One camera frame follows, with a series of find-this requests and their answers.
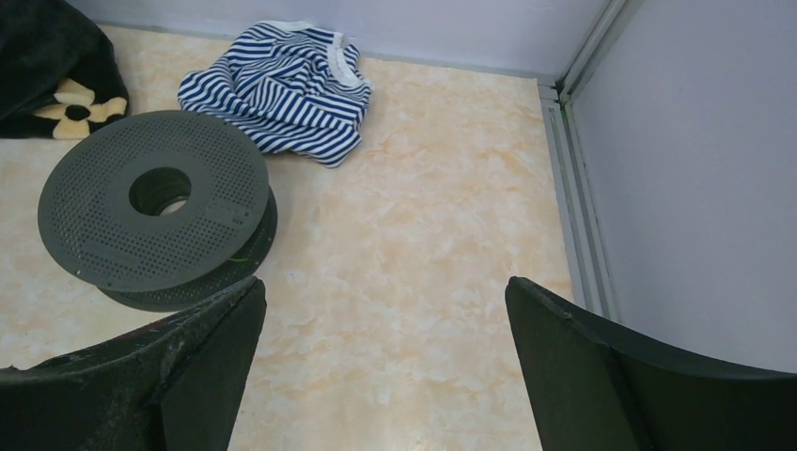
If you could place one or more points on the black beige floral blanket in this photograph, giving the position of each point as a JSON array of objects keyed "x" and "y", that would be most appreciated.
[{"x": 59, "y": 75}]

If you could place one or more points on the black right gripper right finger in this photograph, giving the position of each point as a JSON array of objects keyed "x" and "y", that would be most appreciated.
[{"x": 594, "y": 384}]

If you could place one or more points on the blue white striped cloth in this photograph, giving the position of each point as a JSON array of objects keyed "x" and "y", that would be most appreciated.
[{"x": 290, "y": 87}]

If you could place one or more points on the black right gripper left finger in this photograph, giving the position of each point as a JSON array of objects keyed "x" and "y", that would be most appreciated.
[{"x": 174, "y": 384}]

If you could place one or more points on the black cable spool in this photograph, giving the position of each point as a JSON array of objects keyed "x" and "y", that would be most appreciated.
[{"x": 160, "y": 210}]

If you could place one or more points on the aluminium frame rail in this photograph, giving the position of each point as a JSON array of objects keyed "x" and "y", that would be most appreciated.
[{"x": 590, "y": 275}]

